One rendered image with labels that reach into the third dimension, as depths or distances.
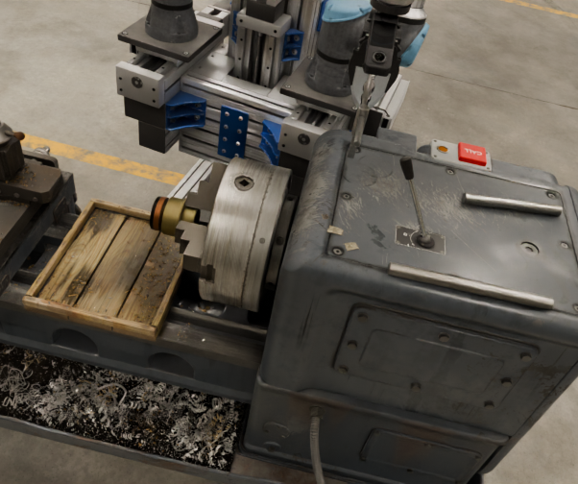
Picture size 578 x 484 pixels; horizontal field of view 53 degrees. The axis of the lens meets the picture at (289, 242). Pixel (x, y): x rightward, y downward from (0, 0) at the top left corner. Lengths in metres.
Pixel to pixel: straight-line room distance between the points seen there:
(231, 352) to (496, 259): 0.60
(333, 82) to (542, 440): 1.63
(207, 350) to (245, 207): 0.37
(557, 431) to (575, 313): 1.55
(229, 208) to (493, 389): 0.62
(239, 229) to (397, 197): 0.31
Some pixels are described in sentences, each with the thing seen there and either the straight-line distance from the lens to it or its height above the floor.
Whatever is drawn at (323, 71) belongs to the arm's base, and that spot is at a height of 1.22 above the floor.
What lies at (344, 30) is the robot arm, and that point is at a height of 1.34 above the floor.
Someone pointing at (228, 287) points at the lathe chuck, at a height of 1.08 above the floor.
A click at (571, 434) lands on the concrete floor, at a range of 2.65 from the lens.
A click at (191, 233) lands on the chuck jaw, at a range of 1.21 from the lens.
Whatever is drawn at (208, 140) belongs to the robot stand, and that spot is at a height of 0.88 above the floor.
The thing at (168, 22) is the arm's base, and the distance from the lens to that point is 1.75.
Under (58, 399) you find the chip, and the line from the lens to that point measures 1.61.
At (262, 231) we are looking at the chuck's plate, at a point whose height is 1.20.
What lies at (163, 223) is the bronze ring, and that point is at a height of 1.09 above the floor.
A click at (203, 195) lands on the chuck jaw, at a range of 1.25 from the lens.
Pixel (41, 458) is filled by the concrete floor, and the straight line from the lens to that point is 2.20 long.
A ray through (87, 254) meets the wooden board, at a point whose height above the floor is 0.89.
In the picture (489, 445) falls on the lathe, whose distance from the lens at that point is 1.41.
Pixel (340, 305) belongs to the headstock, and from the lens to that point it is 1.07.
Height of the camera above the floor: 1.95
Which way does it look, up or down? 44 degrees down
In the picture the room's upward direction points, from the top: 12 degrees clockwise
